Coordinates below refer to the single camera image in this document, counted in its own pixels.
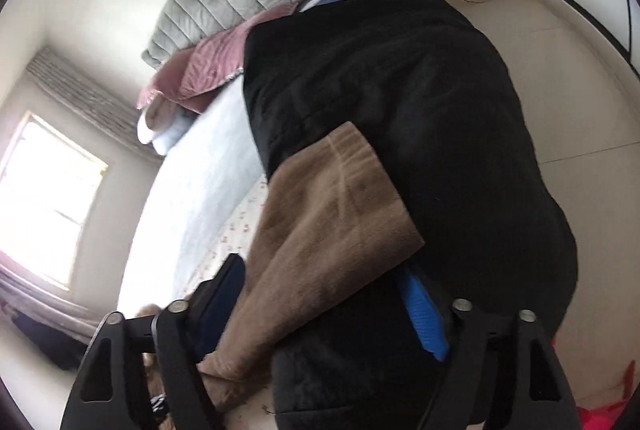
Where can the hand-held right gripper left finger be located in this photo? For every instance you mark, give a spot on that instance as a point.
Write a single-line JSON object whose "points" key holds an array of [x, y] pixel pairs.
{"points": [[230, 285]]}

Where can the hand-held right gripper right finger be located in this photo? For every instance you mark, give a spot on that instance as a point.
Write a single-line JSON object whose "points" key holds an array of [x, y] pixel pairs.
{"points": [[425, 320]]}

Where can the brown fur-collared jacket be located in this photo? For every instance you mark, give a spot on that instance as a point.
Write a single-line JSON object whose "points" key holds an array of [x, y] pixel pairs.
{"points": [[320, 235]]}

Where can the black coat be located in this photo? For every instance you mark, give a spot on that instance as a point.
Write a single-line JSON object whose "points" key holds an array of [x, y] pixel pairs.
{"points": [[425, 109]]}

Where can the hanging dark clothes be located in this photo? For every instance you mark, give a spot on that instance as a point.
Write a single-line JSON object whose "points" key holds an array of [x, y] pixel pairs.
{"points": [[50, 342]]}

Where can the light blue blanket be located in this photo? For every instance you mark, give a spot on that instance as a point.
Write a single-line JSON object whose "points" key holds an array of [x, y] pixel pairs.
{"points": [[210, 190]]}

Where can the light blue pillow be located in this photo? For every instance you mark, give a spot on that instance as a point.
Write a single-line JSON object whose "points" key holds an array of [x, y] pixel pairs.
{"points": [[175, 134]]}

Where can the white pillow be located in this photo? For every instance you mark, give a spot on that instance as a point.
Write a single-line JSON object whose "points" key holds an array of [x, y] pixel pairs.
{"points": [[150, 122]]}

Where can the grey patterned curtain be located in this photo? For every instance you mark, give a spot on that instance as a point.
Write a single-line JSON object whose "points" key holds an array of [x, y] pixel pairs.
{"points": [[85, 94], [45, 305]]}

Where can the red plastic chair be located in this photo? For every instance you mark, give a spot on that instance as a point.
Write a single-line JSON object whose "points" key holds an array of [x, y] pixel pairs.
{"points": [[600, 417]]}

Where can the window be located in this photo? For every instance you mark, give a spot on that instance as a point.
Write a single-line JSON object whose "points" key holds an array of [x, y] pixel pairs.
{"points": [[45, 200]]}

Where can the pink velvet pillow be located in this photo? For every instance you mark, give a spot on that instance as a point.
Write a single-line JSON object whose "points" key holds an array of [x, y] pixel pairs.
{"points": [[172, 82], [235, 49]]}

